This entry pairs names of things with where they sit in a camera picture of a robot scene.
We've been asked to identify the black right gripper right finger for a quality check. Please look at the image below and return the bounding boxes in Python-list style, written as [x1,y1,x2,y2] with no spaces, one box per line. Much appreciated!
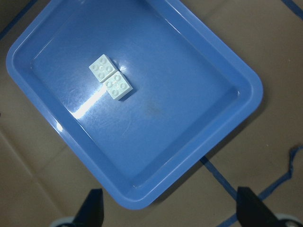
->
[236,187,279,227]

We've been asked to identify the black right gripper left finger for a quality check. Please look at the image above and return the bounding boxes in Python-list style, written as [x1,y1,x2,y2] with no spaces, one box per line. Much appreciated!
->
[72,189,104,227]

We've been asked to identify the white block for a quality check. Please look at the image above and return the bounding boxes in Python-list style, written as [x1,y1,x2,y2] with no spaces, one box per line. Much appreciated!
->
[104,71,133,100]
[89,54,118,83]

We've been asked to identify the blue plastic tray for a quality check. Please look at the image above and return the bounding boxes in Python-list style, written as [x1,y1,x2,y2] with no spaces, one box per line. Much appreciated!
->
[6,0,263,210]

